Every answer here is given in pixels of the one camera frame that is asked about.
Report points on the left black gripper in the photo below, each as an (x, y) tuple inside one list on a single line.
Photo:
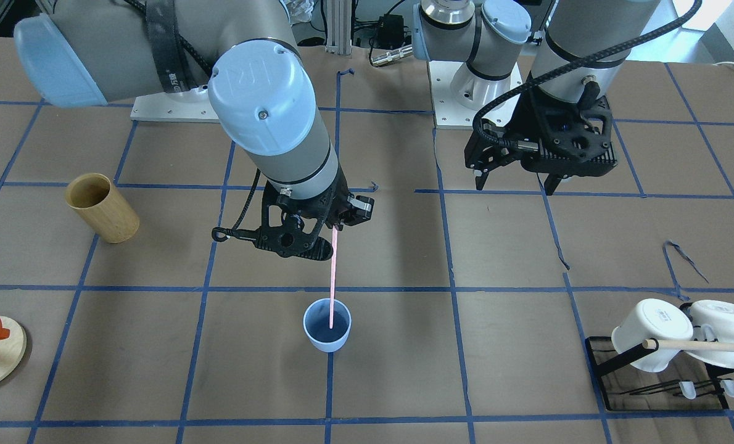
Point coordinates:
[(525, 117)]

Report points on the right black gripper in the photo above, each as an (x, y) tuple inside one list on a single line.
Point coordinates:
[(340, 196)]

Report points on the pink chopstick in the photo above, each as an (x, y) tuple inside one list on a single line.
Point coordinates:
[(332, 290)]

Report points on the light blue plastic cup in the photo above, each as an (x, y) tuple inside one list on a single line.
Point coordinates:
[(316, 325)]

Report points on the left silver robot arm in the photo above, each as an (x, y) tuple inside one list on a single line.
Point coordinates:
[(584, 44)]

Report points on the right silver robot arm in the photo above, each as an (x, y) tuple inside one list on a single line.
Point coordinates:
[(94, 52)]

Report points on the round wooden cup stand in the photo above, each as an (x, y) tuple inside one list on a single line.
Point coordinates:
[(13, 348)]

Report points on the silver cylindrical connector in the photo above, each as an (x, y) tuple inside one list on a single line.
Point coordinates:
[(390, 56)]

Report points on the black power adapter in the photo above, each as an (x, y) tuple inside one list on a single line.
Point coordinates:
[(390, 32)]

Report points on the white mug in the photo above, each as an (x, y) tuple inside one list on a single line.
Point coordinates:
[(651, 318), (713, 320)]

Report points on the bamboo cylinder holder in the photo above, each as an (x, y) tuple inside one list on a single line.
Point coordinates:
[(100, 204)]

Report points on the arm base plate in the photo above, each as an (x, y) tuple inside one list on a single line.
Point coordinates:
[(192, 106), (459, 105)]

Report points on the aluminium frame post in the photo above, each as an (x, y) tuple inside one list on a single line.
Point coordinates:
[(339, 26)]

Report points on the black wire mug rack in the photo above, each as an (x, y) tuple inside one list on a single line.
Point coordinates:
[(658, 375)]

